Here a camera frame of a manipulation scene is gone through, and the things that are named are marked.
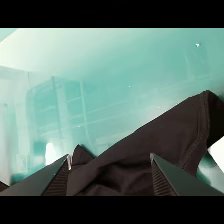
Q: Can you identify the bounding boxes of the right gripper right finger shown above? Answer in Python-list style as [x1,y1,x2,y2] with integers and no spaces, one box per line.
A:
[149,152,224,197]

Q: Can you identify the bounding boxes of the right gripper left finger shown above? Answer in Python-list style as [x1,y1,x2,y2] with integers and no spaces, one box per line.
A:
[0,153,73,197]

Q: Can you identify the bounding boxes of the black T-shirt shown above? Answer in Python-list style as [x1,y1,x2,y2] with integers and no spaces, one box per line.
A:
[0,89,224,197]

